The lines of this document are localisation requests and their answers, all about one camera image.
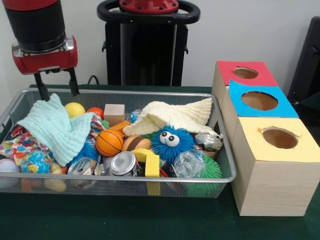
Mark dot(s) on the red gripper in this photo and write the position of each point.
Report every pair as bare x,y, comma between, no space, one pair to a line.
47,62

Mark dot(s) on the mint green waffle cloth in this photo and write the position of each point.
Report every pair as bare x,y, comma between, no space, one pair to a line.
55,127

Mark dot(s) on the cream yellow waffle cloth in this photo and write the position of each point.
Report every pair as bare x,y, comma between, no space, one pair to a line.
175,117

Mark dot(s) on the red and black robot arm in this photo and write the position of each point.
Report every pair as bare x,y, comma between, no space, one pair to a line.
37,27

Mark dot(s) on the wooden box with three holes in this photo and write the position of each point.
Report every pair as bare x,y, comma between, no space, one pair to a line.
275,185

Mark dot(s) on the yellow ball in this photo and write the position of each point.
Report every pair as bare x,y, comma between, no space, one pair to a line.
75,110

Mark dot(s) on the orange red ball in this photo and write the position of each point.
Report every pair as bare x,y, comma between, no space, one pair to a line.
95,112

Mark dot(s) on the wooden cube block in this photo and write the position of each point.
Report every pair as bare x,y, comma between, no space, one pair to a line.
114,114

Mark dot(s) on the small orange basketball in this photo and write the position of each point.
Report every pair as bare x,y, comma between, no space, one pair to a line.
109,143

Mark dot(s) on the silver metal can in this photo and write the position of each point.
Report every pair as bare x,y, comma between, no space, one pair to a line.
123,164

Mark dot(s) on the yellow plastic block toy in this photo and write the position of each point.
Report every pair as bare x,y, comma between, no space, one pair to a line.
151,164

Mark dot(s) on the blue fuzzy ball with eyes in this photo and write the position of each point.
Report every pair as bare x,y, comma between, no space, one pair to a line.
172,149

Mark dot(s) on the dark green table cloth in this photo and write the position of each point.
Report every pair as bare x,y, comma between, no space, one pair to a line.
125,220

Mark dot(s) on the green spiky ball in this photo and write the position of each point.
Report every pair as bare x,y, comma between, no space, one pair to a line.
210,170

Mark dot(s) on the black chair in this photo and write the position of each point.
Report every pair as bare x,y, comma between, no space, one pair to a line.
307,60

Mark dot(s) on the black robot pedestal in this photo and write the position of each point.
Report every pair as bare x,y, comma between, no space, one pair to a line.
145,50

